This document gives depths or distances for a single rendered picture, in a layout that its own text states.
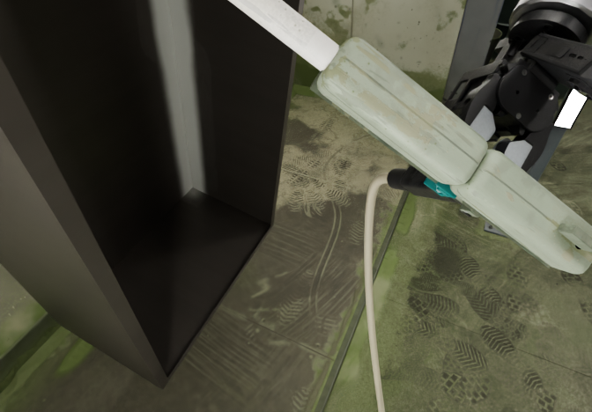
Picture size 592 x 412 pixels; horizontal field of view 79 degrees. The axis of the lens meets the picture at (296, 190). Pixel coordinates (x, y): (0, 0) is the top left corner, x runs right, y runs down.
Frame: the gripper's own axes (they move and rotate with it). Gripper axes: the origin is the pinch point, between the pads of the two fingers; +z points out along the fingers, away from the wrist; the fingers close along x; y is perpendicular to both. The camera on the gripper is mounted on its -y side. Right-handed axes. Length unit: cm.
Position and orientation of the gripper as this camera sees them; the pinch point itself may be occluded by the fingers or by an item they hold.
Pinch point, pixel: (464, 192)
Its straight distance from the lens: 39.8
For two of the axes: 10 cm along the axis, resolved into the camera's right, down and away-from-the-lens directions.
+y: -2.2, -0.9, 9.7
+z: -5.4, 8.4, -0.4
